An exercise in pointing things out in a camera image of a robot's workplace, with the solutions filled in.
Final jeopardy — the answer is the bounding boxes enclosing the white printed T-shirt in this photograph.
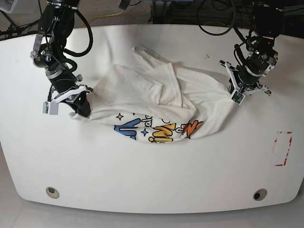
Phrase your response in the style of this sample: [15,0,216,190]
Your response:
[70,47,234,143]

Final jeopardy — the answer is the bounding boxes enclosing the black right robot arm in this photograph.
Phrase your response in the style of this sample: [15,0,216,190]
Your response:
[31,0,93,117]

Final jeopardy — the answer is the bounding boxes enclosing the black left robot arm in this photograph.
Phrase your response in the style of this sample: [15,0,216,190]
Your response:
[220,0,285,104]

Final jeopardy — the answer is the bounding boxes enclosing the right table cable grommet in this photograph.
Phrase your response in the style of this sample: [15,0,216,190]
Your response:
[253,189,267,201]

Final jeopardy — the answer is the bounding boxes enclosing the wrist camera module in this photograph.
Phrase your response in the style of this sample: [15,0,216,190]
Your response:
[43,101,59,115]
[231,90,246,105]

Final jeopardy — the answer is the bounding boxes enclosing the yellow floor cable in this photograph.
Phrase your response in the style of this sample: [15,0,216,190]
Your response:
[91,9,124,22]

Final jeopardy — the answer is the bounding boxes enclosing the table cable grommet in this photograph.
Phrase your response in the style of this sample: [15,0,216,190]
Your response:
[46,187,60,199]
[253,189,267,201]

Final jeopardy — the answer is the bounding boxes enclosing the left table cable grommet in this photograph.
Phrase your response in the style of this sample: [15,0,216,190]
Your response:
[46,187,60,199]

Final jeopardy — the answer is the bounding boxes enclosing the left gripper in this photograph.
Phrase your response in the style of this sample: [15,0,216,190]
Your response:
[219,60,271,96]

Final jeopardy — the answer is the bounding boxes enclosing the red tape rectangle marking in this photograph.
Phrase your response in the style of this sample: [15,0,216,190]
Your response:
[272,132,293,167]

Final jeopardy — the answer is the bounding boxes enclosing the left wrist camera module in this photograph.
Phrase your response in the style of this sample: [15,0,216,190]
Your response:
[231,90,246,105]

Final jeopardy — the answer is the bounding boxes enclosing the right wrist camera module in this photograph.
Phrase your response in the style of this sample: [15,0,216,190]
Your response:
[43,101,59,115]

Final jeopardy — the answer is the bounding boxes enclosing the black tripod legs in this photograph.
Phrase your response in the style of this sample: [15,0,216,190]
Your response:
[0,11,39,41]

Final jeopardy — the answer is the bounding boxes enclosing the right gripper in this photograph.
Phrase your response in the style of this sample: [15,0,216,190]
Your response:
[51,85,93,117]

